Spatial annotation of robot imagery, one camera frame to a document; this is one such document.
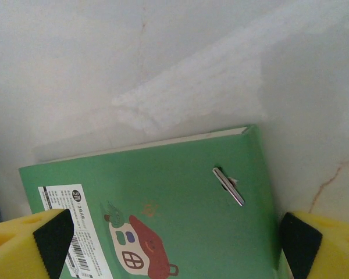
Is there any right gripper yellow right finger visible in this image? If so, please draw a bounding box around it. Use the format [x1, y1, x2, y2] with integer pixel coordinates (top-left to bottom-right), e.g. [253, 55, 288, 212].
[279, 210, 349, 279]

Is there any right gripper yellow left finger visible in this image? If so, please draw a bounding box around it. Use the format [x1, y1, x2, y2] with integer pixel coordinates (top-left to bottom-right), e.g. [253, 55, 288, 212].
[0, 208, 75, 279]

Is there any green notebook with house picture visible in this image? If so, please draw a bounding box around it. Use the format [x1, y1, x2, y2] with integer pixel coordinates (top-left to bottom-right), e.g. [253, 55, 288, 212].
[19, 124, 294, 279]

